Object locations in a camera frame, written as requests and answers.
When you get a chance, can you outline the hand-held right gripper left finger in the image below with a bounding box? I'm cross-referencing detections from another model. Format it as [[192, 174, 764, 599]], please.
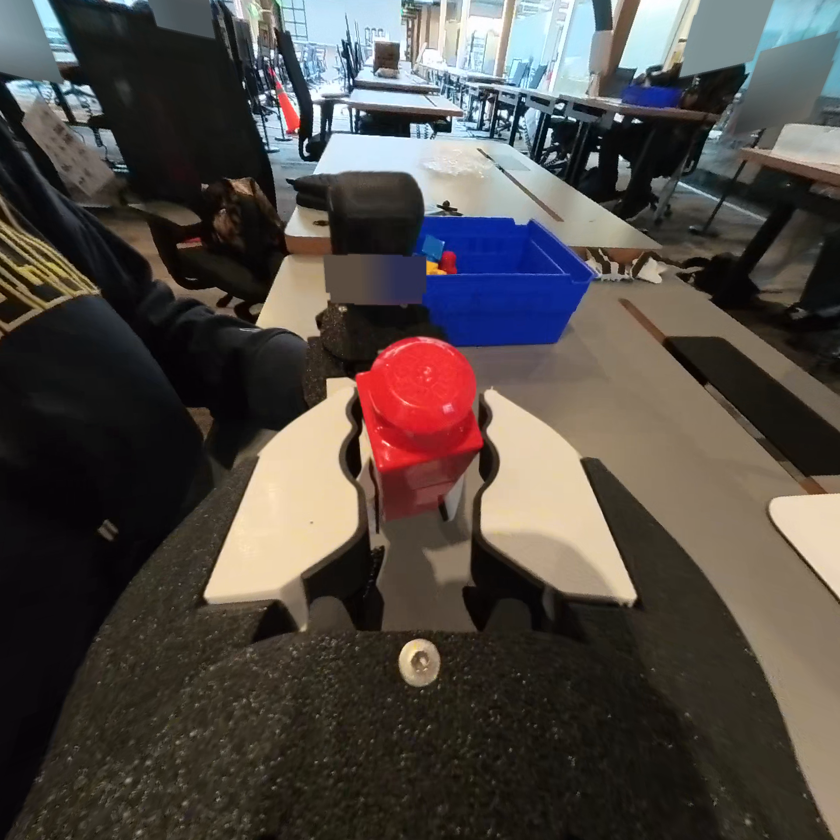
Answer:
[[202, 379, 371, 632]]

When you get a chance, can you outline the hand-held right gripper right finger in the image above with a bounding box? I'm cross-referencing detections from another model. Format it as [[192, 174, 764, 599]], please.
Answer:
[[470, 387, 639, 632]]

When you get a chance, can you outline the blue plastic bin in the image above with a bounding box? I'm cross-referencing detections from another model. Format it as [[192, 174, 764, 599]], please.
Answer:
[[620, 84, 685, 109], [413, 217, 596, 347]]

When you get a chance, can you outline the person's left forearm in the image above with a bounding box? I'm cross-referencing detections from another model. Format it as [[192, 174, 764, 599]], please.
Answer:
[[112, 262, 309, 460]]

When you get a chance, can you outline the dark cloth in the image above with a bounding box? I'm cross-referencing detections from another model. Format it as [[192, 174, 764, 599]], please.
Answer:
[[287, 172, 342, 212]]

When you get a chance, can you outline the clear plastic wrap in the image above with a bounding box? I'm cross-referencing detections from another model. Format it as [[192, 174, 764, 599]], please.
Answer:
[[420, 147, 493, 178]]

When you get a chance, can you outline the wooden office table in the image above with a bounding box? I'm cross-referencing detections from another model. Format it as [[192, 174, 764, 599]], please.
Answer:
[[344, 88, 463, 135]]

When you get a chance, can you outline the dark patterned bag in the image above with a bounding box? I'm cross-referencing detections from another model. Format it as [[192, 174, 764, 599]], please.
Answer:
[[200, 177, 286, 260]]

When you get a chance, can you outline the orange traffic cone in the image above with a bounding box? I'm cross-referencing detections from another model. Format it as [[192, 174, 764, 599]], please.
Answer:
[[272, 71, 301, 135]]

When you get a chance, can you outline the black office chair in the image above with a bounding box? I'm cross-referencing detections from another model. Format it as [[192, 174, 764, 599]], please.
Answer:
[[147, 177, 290, 322], [276, 29, 342, 161]]

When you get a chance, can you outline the black room divider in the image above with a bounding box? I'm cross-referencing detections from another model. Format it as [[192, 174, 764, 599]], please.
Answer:
[[49, 0, 277, 211]]

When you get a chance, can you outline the person's dark sweatshirt torso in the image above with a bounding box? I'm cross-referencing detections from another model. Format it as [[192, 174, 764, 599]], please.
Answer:
[[0, 118, 217, 808]]

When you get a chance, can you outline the striped crumpled paper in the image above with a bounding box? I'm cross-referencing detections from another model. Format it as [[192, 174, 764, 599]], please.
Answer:
[[584, 246, 665, 284]]

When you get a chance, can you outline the white instruction sheet stand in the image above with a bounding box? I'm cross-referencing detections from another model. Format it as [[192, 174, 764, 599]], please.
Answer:
[[768, 495, 840, 601]]

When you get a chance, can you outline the long wooden table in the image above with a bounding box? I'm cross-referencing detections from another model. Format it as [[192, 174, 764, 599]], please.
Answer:
[[558, 92, 723, 198]]

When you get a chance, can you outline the white printed board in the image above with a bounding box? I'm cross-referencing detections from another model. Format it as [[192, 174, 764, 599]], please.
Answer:
[[23, 98, 122, 201]]

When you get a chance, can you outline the wooden desk with black legs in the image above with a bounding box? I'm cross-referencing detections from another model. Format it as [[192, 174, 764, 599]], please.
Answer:
[[689, 147, 840, 303]]

